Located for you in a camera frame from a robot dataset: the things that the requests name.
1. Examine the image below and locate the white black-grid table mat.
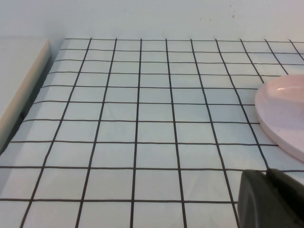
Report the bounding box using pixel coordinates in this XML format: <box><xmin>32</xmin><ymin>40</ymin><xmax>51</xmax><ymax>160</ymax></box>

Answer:
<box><xmin>0</xmin><ymin>38</ymin><xmax>304</xmax><ymax>228</ymax></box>

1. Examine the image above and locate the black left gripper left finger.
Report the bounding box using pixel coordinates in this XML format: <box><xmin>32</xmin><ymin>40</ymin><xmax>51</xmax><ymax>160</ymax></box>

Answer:
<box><xmin>237</xmin><ymin>169</ymin><xmax>295</xmax><ymax>228</ymax></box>

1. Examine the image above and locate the white board with beige edge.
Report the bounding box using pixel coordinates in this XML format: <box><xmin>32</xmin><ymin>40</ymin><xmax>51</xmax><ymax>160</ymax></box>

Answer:
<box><xmin>0</xmin><ymin>35</ymin><xmax>51</xmax><ymax>154</ymax></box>

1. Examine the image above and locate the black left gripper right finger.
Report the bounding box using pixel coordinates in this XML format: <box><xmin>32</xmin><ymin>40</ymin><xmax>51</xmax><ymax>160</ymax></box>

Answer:
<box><xmin>266</xmin><ymin>168</ymin><xmax>304</xmax><ymax>228</ymax></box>

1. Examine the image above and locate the pale pink round plate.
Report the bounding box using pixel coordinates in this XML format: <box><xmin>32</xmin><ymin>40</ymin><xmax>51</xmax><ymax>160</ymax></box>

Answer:
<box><xmin>254</xmin><ymin>74</ymin><xmax>304</xmax><ymax>163</ymax></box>

